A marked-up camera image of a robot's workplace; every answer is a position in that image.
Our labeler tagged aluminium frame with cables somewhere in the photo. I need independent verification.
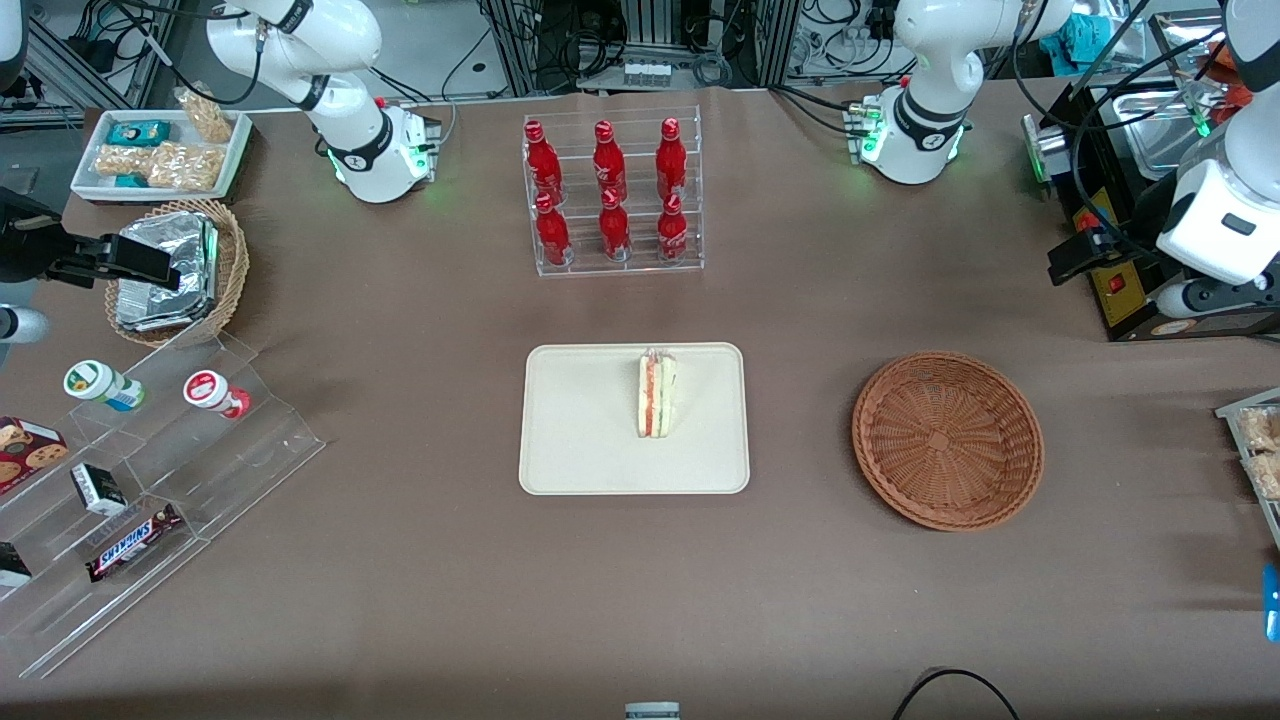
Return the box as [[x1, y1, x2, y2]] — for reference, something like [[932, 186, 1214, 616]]
[[20, 0, 181, 111]]

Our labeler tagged white rectangular snack tray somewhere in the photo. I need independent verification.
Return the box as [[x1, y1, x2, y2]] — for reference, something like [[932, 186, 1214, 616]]
[[70, 108, 253, 201]]

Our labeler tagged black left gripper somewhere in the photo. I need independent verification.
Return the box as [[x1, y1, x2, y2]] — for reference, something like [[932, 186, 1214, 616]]
[[1047, 174, 1192, 289]]

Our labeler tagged black arm base cable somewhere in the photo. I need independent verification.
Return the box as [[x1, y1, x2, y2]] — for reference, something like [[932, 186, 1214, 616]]
[[372, 25, 496, 146], [768, 85, 863, 136]]

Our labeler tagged red lid yogurt cup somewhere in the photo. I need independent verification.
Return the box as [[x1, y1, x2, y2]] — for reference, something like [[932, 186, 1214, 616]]
[[183, 370, 251, 419]]

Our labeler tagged teal crumpled cloth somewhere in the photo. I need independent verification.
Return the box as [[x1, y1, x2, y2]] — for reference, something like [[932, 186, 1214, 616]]
[[1060, 12, 1113, 63]]

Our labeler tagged plastic triangle sandwich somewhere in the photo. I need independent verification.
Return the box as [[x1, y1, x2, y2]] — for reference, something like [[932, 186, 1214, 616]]
[[638, 348, 679, 439]]

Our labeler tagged brown snickers bar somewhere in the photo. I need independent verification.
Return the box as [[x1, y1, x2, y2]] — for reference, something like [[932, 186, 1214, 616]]
[[85, 503, 184, 583]]

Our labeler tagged stainless steel pan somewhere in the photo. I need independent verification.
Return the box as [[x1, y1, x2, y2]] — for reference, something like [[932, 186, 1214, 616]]
[[1088, 88, 1236, 183]]

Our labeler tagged clear acrylic step display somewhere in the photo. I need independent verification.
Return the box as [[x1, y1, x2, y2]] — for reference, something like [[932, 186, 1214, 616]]
[[0, 330, 326, 681]]

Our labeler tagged cream plastic serving tray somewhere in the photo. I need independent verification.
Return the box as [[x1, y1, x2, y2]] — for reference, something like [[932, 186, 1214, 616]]
[[518, 342, 751, 496]]

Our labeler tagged clear acrylic bottle rack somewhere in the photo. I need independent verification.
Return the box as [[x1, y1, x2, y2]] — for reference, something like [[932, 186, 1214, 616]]
[[522, 105, 705, 279]]

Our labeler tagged red cookie box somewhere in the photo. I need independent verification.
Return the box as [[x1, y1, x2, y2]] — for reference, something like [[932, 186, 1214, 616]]
[[0, 416, 69, 496]]

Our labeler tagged round brown wicker basket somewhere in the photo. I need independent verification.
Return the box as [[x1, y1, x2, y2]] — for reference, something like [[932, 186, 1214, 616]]
[[852, 351, 1045, 532]]

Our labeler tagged clear plastic snack container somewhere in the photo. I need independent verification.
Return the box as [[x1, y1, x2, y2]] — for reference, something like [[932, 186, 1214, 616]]
[[1215, 388, 1280, 551]]

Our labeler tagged black left arm base cable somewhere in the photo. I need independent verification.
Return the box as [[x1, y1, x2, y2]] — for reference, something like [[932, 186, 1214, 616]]
[[768, 85, 863, 136]]

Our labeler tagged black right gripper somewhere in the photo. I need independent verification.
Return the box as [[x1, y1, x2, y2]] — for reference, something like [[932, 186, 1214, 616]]
[[0, 188, 184, 292]]

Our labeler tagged silver foil wrapped package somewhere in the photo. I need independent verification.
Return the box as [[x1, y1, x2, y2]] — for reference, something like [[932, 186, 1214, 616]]
[[115, 275, 216, 333], [120, 212, 219, 286]]

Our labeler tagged tan wicker basket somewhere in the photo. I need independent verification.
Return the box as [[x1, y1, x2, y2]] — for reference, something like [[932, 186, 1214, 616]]
[[105, 198, 250, 349]]

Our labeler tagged green lid yogurt cup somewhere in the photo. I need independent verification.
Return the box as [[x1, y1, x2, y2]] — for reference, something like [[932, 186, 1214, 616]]
[[63, 360, 146, 413]]

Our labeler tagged black looped cable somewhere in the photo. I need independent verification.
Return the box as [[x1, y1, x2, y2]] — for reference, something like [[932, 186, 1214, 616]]
[[893, 668, 1021, 720]]

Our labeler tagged black right arm base cable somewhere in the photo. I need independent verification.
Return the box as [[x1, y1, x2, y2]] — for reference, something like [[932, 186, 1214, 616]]
[[372, 25, 496, 146]]

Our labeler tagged small black white box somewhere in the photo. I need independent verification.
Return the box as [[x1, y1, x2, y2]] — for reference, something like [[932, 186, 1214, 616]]
[[70, 462, 129, 517]]

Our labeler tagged metal knob with green light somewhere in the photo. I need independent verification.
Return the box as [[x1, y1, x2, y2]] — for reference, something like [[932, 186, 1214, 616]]
[[1021, 113, 1071, 186]]

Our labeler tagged aluminium equipment rack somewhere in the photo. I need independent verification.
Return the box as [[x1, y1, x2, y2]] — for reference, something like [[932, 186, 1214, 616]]
[[480, 0, 801, 96]]

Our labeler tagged clear bag of rice snack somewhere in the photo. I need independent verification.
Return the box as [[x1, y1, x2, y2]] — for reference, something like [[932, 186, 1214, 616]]
[[95, 145, 153, 179], [148, 142, 227, 191], [175, 88, 236, 144]]

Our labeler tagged red cola bottle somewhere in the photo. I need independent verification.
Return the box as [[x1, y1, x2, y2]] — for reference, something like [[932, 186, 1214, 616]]
[[655, 118, 689, 203], [657, 192, 691, 265], [525, 120, 564, 207], [598, 188, 633, 263], [535, 192, 573, 267], [593, 120, 629, 203]]

